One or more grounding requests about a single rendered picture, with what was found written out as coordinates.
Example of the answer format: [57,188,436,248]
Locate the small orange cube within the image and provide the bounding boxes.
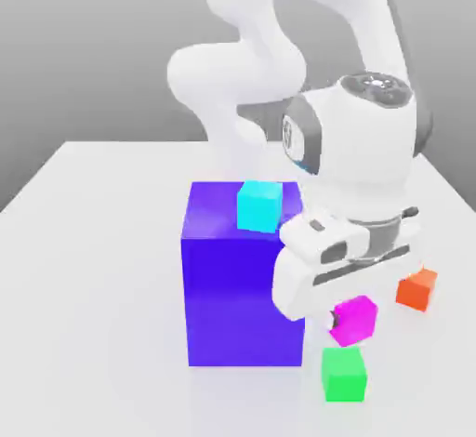
[394,266,439,313]

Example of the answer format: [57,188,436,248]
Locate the small green cube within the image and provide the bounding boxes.
[321,346,368,404]

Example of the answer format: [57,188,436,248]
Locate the small cyan cube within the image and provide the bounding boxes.
[236,179,284,234]

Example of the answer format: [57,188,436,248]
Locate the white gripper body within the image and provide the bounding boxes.
[271,218,424,322]

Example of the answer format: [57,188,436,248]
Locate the large blue box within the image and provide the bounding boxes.
[180,180,307,368]

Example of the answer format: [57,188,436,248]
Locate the small magenta cube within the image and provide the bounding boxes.
[329,294,379,348]

